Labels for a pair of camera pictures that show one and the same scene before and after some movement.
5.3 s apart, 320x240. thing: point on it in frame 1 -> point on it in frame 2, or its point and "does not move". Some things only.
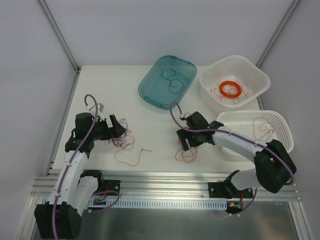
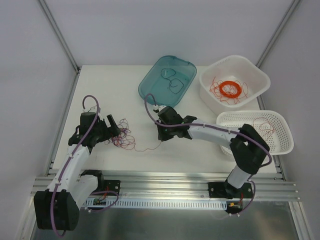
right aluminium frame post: (286, 20) does not move
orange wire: (187, 156) -> (229, 91)
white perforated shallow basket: (263, 125) does not move
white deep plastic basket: (233, 82) does not move
